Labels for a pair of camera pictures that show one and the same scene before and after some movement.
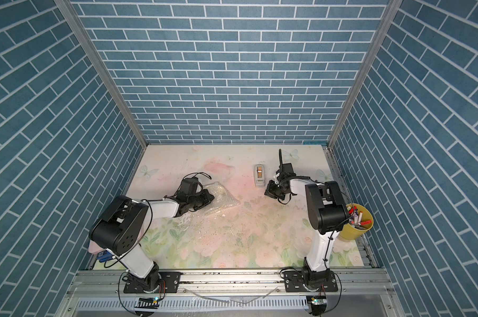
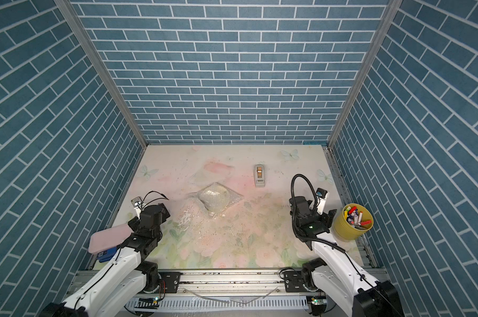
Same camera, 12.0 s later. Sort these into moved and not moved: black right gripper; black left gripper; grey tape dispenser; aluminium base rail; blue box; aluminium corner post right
Moved: black left gripper; black right gripper
Not moved: blue box; aluminium corner post right; aluminium base rail; grey tape dispenser
